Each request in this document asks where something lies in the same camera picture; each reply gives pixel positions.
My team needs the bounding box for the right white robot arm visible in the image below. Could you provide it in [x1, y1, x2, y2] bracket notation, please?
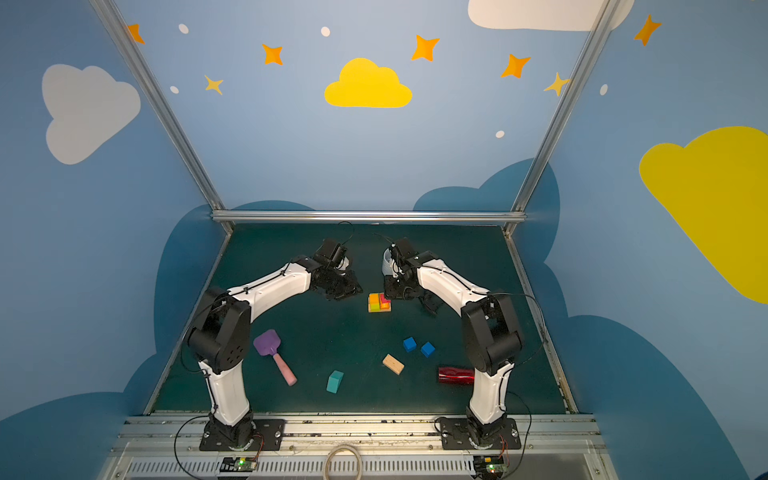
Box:
[382, 238, 524, 449]

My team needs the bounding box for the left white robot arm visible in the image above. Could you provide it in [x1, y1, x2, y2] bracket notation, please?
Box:
[184, 239, 362, 451]

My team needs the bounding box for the tan wood block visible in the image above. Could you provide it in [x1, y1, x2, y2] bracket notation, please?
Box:
[382, 354, 405, 375]

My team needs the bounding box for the teal block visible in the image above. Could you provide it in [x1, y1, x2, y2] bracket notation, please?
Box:
[326, 370, 344, 394]

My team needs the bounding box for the light blue ceramic mug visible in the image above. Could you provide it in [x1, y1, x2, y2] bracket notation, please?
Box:
[382, 249, 398, 278]

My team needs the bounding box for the blue cube right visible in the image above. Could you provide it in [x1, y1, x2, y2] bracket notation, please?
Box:
[420, 342, 436, 358]

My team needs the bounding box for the blue cube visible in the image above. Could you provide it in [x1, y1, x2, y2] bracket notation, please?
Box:
[420, 342, 436, 358]
[403, 337, 417, 352]

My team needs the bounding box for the blue cube left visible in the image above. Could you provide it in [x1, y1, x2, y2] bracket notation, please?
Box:
[403, 337, 417, 352]

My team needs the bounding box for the red spray bottle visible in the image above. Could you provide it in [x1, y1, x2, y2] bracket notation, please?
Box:
[437, 366, 475, 385]

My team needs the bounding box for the purple pink toy spatula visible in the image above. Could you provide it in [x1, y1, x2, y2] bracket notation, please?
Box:
[253, 329, 297, 386]

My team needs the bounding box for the right green circuit board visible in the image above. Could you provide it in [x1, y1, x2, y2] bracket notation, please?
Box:
[472, 456, 508, 480]

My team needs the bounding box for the green circuit board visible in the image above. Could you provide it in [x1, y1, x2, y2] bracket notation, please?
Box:
[219, 456, 259, 474]
[472, 456, 508, 480]

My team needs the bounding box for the left green circuit board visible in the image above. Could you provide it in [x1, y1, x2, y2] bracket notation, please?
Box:
[219, 456, 259, 474]

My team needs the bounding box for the aluminium back frame rail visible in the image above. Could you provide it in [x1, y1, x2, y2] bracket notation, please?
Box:
[211, 210, 526, 224]

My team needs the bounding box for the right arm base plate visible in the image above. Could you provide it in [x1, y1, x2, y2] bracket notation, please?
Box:
[435, 417, 522, 450]

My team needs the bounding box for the beige cable loop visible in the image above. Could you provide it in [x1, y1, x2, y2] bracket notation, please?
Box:
[323, 442, 365, 480]

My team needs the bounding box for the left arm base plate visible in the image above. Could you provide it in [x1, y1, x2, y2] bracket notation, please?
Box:
[199, 416, 285, 452]

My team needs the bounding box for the front aluminium rail base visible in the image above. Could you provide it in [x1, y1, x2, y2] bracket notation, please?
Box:
[98, 414, 618, 479]

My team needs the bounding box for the aluminium right corner post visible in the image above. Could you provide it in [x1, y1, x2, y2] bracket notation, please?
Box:
[503, 0, 622, 240]

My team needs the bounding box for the aluminium corner post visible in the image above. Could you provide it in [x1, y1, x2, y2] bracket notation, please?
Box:
[90, 0, 225, 213]
[503, 0, 622, 240]

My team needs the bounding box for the aluminium left corner post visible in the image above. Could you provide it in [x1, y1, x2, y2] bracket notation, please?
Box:
[90, 0, 225, 213]

